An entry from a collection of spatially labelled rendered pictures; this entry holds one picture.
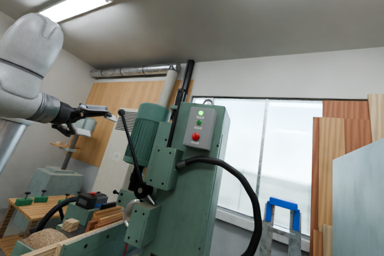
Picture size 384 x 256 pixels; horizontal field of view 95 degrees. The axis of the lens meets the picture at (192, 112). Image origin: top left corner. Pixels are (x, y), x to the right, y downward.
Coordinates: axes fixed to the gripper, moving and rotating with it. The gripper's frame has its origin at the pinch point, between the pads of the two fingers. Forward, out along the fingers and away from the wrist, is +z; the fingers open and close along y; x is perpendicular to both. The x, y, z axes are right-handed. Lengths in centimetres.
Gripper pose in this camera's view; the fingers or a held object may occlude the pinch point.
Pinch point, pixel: (100, 126)
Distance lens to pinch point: 83.9
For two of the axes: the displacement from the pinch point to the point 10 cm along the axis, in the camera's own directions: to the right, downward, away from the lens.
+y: 8.7, -4.9, -1.2
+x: -4.0, -8.2, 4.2
